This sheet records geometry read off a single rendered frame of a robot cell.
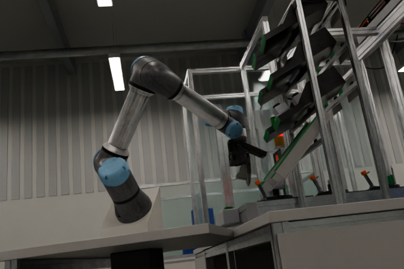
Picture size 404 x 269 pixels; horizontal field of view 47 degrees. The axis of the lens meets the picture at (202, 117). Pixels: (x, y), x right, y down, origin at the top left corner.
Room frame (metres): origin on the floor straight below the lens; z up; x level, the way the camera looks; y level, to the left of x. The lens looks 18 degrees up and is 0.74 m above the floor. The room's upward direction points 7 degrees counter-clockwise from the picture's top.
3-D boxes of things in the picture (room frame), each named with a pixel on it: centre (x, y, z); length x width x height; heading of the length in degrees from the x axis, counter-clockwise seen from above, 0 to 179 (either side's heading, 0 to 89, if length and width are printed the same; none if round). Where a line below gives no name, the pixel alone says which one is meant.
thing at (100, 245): (1.88, 0.27, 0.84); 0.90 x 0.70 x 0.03; 168
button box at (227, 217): (2.08, -0.06, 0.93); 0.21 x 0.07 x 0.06; 9
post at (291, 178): (2.25, -0.40, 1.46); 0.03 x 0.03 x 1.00; 9
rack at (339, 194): (1.70, -0.46, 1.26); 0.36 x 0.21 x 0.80; 9
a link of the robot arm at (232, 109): (2.01, -0.15, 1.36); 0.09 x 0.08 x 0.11; 118
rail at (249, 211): (2.28, -0.09, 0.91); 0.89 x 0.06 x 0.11; 9
